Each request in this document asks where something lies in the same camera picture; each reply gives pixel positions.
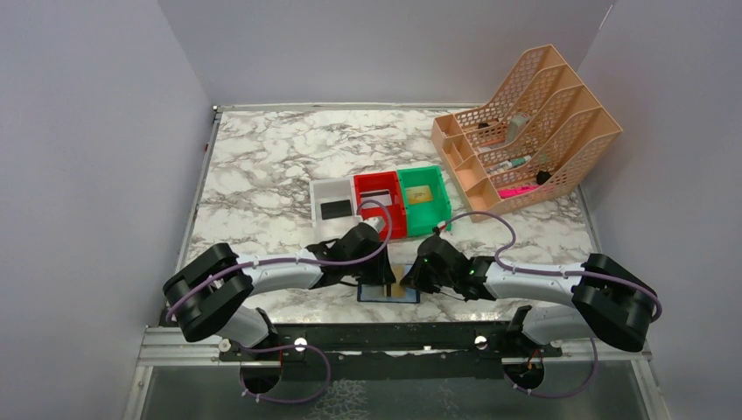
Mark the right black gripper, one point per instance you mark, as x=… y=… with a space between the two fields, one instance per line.
x=421 y=273

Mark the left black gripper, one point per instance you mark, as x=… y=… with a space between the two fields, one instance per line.
x=375 y=266

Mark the gold card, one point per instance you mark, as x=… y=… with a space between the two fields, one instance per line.
x=396 y=289
x=418 y=194

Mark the navy blue card holder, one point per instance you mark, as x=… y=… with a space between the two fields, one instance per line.
x=375 y=294

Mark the red plastic bin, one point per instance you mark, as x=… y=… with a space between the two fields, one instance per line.
x=383 y=187

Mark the green plastic bin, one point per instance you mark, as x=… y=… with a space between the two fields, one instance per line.
x=422 y=218

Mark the white plastic bin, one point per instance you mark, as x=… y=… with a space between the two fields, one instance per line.
x=331 y=189

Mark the peach desk organizer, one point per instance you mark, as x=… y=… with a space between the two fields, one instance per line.
x=569 y=132

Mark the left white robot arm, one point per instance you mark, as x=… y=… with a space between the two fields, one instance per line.
x=206 y=297

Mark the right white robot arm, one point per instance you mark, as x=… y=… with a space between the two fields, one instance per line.
x=596 y=299

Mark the black card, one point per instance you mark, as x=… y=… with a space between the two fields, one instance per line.
x=336 y=209

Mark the white grey card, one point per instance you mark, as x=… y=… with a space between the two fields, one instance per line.
x=382 y=196

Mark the pink highlighter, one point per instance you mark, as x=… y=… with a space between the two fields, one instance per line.
x=507 y=193

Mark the green capped marker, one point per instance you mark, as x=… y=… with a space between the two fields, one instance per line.
x=509 y=164

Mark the black binder clip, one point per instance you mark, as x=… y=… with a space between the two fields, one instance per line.
x=542 y=177

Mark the grey eraser block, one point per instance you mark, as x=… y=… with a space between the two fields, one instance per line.
x=515 y=126

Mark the black front rail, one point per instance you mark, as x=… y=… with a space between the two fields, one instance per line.
x=391 y=351

